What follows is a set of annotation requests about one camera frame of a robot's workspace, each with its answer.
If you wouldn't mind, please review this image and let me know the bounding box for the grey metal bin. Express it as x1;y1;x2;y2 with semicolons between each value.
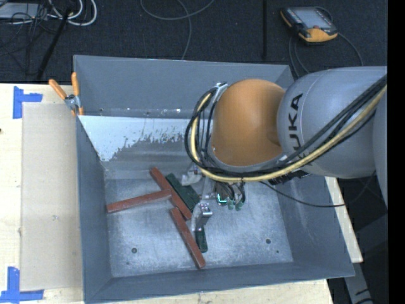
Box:
72;54;356;304

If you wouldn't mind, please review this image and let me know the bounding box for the pale grey metal gripper finger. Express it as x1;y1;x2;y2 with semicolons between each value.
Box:
196;202;214;233

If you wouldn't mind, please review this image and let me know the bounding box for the red-brown flat block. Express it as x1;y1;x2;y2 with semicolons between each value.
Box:
106;189;173;214
149;167;194;221
169;207;207;270

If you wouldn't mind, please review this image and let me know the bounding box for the pale flat board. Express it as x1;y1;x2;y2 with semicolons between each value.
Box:
19;102;84;292

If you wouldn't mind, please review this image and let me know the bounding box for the dark green block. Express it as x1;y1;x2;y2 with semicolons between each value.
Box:
195;228;209;254
165;173;200;212

